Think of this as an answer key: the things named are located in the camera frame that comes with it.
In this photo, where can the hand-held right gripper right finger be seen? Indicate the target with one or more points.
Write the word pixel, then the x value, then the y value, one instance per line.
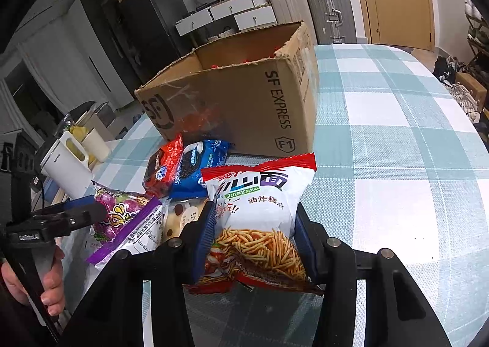
pixel 305 251

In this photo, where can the dark grey refrigerator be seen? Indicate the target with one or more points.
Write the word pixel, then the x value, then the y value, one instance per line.
pixel 152 14

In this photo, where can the purple-edged white snack bag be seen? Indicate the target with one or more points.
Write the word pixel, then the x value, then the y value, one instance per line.
pixel 141 232

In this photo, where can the white drawer dresser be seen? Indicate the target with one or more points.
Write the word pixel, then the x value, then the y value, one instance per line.
pixel 229 11

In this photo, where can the large printed cardboard box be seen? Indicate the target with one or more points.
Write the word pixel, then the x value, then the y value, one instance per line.
pixel 237 110

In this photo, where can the red cookie packet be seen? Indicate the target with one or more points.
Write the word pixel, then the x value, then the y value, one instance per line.
pixel 164 167

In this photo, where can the blue checked tablecloth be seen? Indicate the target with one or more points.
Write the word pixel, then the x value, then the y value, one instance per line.
pixel 382 140

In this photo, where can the blue cookie packet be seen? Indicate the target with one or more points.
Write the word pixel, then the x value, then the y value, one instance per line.
pixel 195 167

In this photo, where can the beige suitcase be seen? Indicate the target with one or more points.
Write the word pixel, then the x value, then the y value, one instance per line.
pixel 290 7

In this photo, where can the grey bin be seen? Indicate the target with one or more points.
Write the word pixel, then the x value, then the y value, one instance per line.
pixel 104 114

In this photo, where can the dark tall cabinet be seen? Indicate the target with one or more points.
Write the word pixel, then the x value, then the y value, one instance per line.
pixel 103 45

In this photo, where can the cream tumbler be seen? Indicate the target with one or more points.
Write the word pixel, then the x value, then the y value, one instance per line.
pixel 97 146

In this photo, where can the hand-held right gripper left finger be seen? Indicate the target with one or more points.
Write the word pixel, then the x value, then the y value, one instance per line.
pixel 202 244

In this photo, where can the purple grape snack packet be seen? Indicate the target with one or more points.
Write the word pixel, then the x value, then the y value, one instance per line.
pixel 114 209

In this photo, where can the shoe rack with shoes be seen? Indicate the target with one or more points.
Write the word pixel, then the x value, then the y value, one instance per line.
pixel 472 11

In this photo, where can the beige dotted bread packet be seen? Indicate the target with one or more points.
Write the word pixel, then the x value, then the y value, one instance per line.
pixel 179 217

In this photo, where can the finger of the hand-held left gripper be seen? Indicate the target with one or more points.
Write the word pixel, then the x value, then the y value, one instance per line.
pixel 76 204
pixel 84 217

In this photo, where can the white electric kettle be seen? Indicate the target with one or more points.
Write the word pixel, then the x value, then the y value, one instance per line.
pixel 65 175

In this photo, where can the metal shoe rack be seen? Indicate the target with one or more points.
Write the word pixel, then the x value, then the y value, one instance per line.
pixel 477 37

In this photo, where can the white noodle snack bag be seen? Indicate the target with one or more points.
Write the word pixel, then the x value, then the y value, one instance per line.
pixel 259 198

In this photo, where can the yellow plastic bag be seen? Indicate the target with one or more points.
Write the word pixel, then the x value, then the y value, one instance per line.
pixel 78 130

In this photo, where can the pile of scattered shoes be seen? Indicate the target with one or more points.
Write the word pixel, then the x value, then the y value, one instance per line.
pixel 445 68

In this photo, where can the silver suitcase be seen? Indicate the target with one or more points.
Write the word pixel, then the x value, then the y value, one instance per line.
pixel 328 7

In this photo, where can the person's left hand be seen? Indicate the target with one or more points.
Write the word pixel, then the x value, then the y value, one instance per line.
pixel 53 286

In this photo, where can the small closed cardboard box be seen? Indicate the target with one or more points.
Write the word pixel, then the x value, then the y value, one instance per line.
pixel 472 89

